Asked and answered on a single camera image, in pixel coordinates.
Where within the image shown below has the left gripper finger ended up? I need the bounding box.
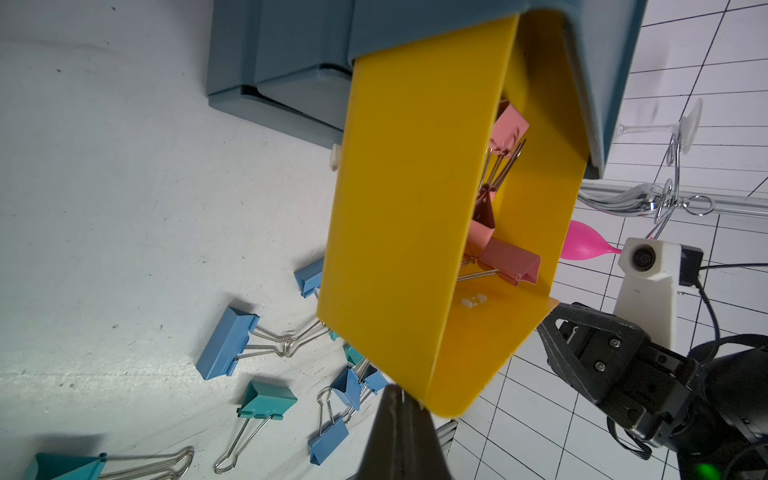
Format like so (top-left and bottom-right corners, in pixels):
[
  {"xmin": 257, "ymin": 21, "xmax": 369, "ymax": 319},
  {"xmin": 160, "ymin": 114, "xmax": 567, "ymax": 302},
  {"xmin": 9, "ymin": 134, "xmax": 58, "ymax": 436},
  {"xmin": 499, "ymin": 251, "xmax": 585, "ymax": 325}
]
[{"xmin": 356, "ymin": 385, "xmax": 451, "ymax": 480}]

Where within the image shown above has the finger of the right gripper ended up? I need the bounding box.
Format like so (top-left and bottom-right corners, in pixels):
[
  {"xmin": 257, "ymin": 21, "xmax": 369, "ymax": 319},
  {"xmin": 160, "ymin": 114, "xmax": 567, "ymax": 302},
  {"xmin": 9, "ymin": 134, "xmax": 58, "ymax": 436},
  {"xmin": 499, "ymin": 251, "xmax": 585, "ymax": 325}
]
[{"xmin": 536, "ymin": 303, "xmax": 650, "ymax": 404}]

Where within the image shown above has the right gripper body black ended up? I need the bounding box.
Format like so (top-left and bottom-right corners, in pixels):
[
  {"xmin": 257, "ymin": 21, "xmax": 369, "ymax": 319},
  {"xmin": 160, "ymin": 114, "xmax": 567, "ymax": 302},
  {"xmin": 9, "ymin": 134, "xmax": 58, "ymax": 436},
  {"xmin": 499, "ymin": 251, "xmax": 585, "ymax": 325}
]
[{"xmin": 599, "ymin": 335, "xmax": 767, "ymax": 479}]

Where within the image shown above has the pink binder clip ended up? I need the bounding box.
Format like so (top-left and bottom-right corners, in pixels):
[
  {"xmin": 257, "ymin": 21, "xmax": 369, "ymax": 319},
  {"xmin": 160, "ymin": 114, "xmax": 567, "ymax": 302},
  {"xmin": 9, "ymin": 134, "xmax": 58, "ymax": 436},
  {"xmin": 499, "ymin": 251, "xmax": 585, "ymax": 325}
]
[
  {"xmin": 464, "ymin": 185, "xmax": 496, "ymax": 257},
  {"xmin": 478, "ymin": 100, "xmax": 530, "ymax": 197},
  {"xmin": 457, "ymin": 237, "xmax": 541, "ymax": 285}
]

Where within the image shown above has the yellow top drawer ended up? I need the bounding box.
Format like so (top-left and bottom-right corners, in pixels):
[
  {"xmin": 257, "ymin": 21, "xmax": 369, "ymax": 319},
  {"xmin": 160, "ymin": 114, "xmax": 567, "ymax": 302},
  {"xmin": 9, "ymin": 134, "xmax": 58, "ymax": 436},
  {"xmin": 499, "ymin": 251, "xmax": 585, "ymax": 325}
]
[{"xmin": 316, "ymin": 8, "xmax": 592, "ymax": 419}]

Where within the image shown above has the pink binder clip top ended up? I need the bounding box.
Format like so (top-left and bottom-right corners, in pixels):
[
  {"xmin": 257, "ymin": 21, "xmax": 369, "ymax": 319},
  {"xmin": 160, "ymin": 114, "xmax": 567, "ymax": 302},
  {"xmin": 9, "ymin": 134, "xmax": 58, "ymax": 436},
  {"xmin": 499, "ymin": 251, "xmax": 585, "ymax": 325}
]
[{"xmin": 457, "ymin": 237, "xmax": 541, "ymax": 285}]

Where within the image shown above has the blue binder clip middle right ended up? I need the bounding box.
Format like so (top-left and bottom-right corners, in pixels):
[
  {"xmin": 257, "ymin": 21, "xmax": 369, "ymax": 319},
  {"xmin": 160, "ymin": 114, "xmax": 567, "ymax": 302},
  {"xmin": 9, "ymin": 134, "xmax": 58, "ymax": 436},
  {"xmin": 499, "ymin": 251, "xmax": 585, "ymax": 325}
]
[{"xmin": 361, "ymin": 365, "xmax": 390, "ymax": 394}]

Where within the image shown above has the blue binder clip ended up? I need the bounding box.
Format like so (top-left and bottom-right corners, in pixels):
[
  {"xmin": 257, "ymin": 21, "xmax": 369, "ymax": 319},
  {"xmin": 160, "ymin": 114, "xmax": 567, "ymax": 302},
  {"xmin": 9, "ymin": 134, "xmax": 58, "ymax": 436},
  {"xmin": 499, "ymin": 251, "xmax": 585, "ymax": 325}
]
[
  {"xmin": 294, "ymin": 257, "xmax": 324, "ymax": 298},
  {"xmin": 196, "ymin": 307, "xmax": 331, "ymax": 381},
  {"xmin": 308, "ymin": 410, "xmax": 349, "ymax": 466},
  {"xmin": 361, "ymin": 365, "xmax": 390, "ymax": 394}
]

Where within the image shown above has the blue binder clip centre low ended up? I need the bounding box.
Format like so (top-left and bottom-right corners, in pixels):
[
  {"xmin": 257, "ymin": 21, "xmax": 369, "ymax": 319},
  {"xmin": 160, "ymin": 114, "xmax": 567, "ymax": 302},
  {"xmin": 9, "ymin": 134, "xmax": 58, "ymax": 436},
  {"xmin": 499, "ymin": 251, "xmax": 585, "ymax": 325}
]
[{"xmin": 317, "ymin": 367, "xmax": 362, "ymax": 423}]

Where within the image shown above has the blue binder clip bottom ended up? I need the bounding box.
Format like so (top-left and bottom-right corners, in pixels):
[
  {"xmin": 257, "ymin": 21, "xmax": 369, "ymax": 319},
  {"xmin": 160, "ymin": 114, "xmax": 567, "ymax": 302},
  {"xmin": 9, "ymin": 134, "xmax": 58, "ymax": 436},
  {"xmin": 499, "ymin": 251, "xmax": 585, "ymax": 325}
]
[{"xmin": 308, "ymin": 410, "xmax": 349, "ymax": 466}]

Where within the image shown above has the teal binder clip upright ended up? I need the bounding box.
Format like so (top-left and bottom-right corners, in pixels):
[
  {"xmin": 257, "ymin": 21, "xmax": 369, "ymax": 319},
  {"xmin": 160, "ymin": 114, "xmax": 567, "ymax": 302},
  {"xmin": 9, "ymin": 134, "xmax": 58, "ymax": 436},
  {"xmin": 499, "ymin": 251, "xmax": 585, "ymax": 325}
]
[{"xmin": 343, "ymin": 344, "xmax": 365, "ymax": 367}]

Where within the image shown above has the teal shiny binder clip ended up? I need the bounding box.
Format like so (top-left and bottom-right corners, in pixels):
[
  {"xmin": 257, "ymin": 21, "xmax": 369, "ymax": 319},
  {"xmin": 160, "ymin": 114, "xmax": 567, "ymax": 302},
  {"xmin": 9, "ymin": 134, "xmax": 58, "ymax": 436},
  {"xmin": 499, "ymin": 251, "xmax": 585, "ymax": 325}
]
[{"xmin": 213, "ymin": 380, "xmax": 298, "ymax": 475}]

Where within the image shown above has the blue binder clip upper middle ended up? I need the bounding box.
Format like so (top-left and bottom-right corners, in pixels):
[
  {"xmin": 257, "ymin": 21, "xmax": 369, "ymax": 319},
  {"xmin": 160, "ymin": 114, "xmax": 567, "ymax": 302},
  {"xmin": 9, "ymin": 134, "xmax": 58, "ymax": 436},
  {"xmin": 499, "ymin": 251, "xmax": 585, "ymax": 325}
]
[{"xmin": 294, "ymin": 257, "xmax": 324, "ymax": 298}]

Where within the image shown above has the blue binder clip left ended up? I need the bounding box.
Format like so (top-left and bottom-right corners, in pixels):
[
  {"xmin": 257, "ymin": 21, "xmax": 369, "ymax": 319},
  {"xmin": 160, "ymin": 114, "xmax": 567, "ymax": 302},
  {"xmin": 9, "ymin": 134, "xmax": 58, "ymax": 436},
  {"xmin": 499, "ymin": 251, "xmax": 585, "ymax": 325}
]
[{"xmin": 196, "ymin": 307, "xmax": 331, "ymax": 381}]

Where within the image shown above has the teal binder clip front left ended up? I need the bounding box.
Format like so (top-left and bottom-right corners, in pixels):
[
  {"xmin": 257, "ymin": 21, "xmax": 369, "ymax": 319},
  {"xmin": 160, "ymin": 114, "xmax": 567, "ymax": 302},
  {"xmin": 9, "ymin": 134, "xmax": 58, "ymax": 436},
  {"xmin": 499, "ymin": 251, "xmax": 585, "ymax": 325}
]
[{"xmin": 23, "ymin": 446, "xmax": 195, "ymax": 480}]

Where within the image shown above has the teal drawer cabinet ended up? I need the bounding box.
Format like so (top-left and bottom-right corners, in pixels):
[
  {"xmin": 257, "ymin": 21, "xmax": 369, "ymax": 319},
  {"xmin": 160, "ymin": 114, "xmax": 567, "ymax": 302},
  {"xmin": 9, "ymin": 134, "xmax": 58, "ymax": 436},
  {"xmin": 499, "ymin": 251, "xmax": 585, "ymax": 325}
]
[{"xmin": 206, "ymin": 1, "xmax": 647, "ymax": 179}]

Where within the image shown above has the magenta plastic wine glass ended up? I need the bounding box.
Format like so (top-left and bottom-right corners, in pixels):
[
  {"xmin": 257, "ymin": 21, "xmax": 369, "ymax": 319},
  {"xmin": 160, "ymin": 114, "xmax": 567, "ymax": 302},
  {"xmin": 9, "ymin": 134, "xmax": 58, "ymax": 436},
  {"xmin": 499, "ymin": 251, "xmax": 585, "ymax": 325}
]
[{"xmin": 561, "ymin": 220, "xmax": 622, "ymax": 261}]

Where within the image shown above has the silver glass rack stand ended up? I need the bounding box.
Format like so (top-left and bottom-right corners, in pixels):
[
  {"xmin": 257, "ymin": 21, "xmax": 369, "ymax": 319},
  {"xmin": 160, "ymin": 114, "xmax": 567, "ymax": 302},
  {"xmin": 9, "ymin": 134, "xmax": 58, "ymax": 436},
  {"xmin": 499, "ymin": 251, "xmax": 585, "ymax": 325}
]
[{"xmin": 577, "ymin": 98, "xmax": 768, "ymax": 241}]

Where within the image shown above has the clear glass on rack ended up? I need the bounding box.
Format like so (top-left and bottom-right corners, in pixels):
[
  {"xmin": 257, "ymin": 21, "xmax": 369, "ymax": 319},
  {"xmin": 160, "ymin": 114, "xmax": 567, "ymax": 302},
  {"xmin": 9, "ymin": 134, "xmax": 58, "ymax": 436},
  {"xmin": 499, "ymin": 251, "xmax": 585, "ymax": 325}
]
[{"xmin": 614, "ymin": 99, "xmax": 704, "ymax": 155}]

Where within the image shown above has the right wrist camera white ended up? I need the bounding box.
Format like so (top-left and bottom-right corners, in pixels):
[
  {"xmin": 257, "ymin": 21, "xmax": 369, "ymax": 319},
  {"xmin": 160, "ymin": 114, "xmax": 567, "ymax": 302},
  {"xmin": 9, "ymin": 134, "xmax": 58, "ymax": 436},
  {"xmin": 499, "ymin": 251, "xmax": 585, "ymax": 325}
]
[{"xmin": 613, "ymin": 238, "xmax": 704, "ymax": 349}]

